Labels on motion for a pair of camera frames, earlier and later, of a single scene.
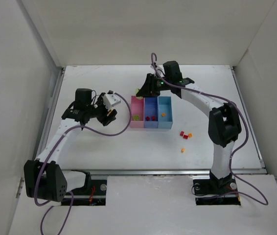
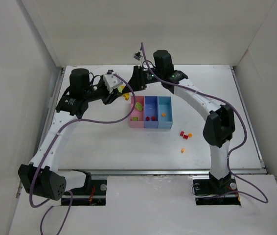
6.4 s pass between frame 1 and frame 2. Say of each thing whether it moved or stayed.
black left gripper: moved
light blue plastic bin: stayed
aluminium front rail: stayed
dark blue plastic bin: stayed
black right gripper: moved
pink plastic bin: stayed
